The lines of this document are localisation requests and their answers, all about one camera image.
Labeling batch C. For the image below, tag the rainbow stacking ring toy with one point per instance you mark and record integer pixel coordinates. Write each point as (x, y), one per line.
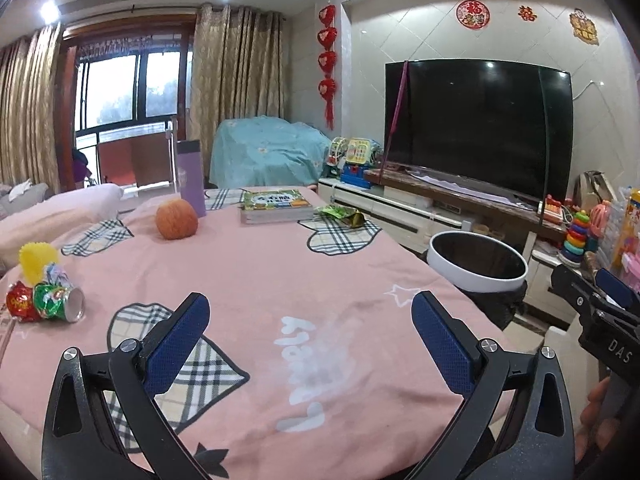
(575, 244)

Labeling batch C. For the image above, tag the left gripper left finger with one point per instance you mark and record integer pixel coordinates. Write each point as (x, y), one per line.
(79, 439)

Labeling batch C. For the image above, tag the orange round fruit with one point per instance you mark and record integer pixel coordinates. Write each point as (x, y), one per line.
(176, 219)

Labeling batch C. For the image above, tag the white round trash bin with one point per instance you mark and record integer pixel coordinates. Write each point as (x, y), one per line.
(490, 273)

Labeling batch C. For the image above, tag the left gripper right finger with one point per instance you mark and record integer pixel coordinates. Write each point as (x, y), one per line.
(514, 421)

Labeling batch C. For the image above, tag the black flat screen television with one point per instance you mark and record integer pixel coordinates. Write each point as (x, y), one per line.
(508, 124)

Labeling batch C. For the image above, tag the round red wall sticker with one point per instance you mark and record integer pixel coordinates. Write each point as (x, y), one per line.
(473, 14)

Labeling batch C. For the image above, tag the pink blanket table cover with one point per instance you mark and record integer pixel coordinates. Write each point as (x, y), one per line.
(310, 367)

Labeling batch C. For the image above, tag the left beige curtain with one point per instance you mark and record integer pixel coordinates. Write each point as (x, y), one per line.
(27, 81)

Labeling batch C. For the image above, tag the person's right hand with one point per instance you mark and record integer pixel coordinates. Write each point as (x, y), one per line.
(592, 430)

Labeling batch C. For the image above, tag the colourful children's book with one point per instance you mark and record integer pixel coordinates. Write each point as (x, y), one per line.
(275, 206)

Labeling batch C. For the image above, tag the green snack packet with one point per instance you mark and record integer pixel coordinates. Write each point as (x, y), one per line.
(349, 216)

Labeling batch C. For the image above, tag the toy cash register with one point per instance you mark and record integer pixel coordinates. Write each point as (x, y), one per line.
(349, 159)

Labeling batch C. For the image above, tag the pink pillow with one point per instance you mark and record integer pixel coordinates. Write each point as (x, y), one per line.
(59, 215)

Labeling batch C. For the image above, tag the red lantern wall hanging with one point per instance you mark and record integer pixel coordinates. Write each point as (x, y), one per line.
(327, 59)

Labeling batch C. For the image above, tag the yellow spiky ball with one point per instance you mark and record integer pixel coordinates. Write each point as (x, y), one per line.
(34, 257)

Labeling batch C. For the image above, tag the wooden tv shelf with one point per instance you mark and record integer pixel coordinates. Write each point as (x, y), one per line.
(517, 218)

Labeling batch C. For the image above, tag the purple tall bottle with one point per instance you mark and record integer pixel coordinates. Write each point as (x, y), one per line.
(190, 175)

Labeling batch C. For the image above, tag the brown card booklet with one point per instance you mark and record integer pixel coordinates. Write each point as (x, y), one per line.
(7, 324)

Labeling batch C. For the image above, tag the teal covered sofa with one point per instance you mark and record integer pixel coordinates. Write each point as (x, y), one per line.
(266, 151)

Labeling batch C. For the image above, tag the white tv cabinet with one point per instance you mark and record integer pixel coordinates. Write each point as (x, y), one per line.
(409, 219)

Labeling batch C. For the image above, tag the green crushed drink can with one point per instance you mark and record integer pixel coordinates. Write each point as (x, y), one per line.
(67, 303)

